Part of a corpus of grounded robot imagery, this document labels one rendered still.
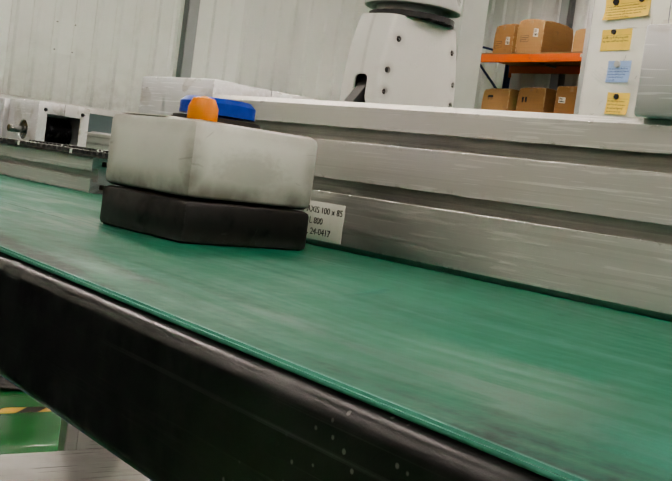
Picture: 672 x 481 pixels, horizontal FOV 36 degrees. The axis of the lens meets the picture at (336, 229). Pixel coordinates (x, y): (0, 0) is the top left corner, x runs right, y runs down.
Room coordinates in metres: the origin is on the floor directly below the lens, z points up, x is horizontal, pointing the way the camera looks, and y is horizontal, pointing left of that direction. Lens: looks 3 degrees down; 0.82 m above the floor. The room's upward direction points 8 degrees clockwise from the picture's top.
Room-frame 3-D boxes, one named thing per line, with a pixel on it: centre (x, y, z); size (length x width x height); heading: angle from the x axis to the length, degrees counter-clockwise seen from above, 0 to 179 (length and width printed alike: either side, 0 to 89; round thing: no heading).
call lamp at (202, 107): (0.50, 0.07, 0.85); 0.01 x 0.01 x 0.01
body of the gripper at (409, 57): (0.89, -0.04, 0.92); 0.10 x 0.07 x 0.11; 133
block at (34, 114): (1.65, 0.49, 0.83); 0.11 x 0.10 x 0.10; 134
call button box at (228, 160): (0.55, 0.06, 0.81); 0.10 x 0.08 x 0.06; 133
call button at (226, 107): (0.54, 0.07, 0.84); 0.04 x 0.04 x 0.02
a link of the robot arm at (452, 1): (0.90, -0.04, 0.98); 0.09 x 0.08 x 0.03; 133
